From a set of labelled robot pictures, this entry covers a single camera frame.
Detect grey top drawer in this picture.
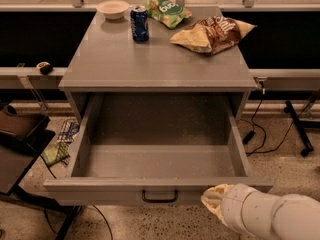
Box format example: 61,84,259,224
44,93,272,205

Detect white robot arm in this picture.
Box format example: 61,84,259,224
201,184,320,240

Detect grey drawer cabinet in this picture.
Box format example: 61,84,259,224
58,5,259,122

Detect black wheeled stand base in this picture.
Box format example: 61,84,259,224
284,100,320,157

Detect checkered packet on floor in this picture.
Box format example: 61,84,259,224
57,119,80,143

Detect green packet on floor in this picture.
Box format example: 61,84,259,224
41,142,69,167

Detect brown yellow chip bag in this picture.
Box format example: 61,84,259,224
170,16,255,55

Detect green chip bag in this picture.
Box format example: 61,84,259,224
143,0,192,29

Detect blue soda can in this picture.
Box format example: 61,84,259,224
130,5,149,42

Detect black side table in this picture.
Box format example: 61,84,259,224
0,104,81,240

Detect small black round object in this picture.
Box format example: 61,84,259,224
36,62,53,75

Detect white bowl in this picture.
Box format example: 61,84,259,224
96,0,129,20

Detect black top drawer handle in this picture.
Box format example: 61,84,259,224
141,190,178,204

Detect black power cable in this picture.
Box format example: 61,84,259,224
239,80,301,157

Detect black floor cable left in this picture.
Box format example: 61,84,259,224
43,205,114,240

